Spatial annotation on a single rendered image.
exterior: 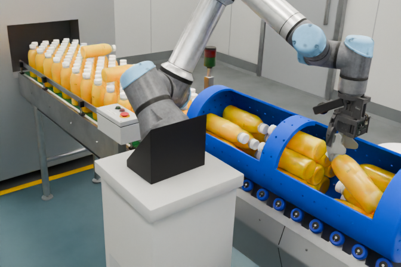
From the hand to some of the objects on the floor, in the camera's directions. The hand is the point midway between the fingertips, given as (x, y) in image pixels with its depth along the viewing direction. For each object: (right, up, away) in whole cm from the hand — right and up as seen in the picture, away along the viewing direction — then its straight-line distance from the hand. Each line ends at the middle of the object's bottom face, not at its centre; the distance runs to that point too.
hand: (333, 154), depth 129 cm
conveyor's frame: (-97, -62, +156) cm, 194 cm away
